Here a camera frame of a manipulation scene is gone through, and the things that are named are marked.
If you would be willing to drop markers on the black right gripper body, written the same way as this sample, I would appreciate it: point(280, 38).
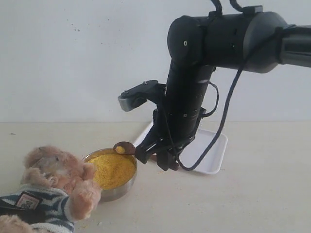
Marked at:
point(170, 131)

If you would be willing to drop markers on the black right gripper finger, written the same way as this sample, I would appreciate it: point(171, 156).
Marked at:
point(167, 159)
point(151, 145)

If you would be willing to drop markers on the dark brown wooden spoon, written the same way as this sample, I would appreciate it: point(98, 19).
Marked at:
point(127, 148)

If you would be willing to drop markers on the beige teddy bear striped shirt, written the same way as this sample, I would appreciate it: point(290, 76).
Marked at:
point(59, 186)

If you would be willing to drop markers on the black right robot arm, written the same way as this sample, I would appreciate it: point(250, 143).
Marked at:
point(254, 41)

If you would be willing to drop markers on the white rectangular tray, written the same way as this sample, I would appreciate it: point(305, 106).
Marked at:
point(212, 161)

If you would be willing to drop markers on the yellow millet grains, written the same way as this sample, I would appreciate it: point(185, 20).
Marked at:
point(113, 170)

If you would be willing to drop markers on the steel bowl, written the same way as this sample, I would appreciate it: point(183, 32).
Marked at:
point(116, 193)

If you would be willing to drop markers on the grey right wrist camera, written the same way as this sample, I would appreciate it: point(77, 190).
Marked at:
point(138, 95)

